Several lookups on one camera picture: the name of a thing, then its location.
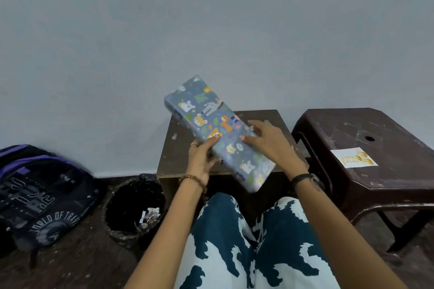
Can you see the person's left hand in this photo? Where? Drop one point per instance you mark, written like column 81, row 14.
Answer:
column 200, row 161

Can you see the happy birthday card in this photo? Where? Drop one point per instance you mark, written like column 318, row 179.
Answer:
column 352, row 158

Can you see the person's right forearm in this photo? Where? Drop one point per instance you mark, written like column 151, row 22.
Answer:
column 339, row 241

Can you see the brown plastic stool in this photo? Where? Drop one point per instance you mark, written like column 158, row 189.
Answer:
column 390, row 177

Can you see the person's right hand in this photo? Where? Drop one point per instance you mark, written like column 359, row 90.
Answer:
column 278, row 150

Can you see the black lined trash bin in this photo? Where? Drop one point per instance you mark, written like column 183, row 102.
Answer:
column 125, row 207

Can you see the teal white patterned trousers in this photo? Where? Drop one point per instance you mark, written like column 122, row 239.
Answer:
column 220, row 231

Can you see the black purple backpack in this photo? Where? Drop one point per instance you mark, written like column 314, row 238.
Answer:
column 40, row 194

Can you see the crumpled paper scraps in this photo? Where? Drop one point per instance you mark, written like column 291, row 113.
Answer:
column 149, row 217

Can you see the small dark wooden table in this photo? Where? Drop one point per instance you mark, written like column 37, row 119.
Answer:
column 173, row 160

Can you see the person's left forearm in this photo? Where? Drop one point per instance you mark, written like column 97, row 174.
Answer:
column 166, row 241

